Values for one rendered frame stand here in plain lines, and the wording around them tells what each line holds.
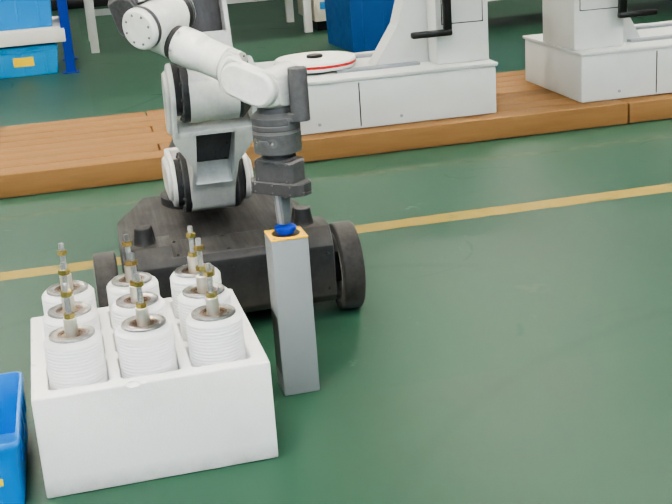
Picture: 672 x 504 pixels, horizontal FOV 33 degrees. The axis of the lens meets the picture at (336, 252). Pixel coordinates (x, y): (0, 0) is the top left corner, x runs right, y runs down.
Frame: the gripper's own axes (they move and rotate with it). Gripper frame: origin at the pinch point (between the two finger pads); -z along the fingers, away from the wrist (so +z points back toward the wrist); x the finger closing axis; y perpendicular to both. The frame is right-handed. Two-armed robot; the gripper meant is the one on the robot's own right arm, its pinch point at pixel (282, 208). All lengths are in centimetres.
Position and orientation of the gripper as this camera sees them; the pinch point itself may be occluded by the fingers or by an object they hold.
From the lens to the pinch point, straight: 213.9
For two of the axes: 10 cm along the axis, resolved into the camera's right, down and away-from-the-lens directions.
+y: 5.4, -3.0, 7.9
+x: 8.4, 1.2, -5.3
